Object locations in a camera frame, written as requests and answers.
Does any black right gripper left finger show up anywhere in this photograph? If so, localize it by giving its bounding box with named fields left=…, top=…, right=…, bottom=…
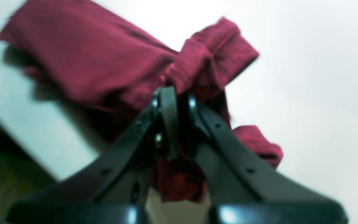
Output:
left=6, top=86, right=180, bottom=224

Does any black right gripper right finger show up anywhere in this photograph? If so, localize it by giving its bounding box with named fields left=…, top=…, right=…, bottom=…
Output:
left=186, top=93, right=349, bottom=224

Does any dark red t-shirt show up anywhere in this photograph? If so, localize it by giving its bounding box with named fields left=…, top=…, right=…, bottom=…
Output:
left=0, top=0, right=283, bottom=203

